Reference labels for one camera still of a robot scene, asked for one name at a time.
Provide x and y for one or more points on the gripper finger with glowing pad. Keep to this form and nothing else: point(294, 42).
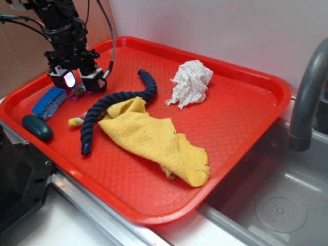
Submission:
point(95, 82)
point(62, 78)

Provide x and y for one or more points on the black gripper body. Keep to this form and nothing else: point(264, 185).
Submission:
point(73, 56)

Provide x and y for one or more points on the brown wood chip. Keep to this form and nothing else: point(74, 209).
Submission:
point(77, 92)

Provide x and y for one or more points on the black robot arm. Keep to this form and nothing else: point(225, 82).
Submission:
point(67, 34)

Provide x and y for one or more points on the blue sponge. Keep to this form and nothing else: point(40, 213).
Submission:
point(48, 104)

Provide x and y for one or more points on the dark green oval stone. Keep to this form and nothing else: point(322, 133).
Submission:
point(37, 126)

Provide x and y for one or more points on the yellow microfiber cloth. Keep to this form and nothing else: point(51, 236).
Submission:
point(130, 126)

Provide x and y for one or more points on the crumpled white paper towel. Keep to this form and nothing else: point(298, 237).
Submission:
point(191, 84)

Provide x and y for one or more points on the red plastic tray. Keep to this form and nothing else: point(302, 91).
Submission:
point(241, 104)

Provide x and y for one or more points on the grey toy faucet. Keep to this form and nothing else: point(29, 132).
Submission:
point(310, 108)

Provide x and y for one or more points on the grey plastic sink basin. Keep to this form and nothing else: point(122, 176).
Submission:
point(274, 195)

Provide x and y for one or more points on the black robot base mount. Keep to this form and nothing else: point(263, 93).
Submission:
point(26, 173)

